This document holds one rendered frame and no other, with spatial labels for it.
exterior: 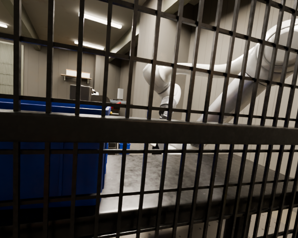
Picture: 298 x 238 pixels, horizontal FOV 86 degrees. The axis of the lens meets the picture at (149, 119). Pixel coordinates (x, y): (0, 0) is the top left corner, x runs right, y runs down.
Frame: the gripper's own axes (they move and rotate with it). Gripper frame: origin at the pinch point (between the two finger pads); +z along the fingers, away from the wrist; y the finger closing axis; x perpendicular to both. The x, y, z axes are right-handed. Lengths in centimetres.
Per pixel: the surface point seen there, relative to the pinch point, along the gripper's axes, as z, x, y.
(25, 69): -383, 631, 482
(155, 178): 32.0, -0.5, -35.6
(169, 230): 33.8, -17.0, 4.2
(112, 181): 36, 7, -36
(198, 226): 28.2, -28.6, 4.9
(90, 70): -560, 421, 507
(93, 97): -14.5, 42.8, 7.4
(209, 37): -317, -34, 65
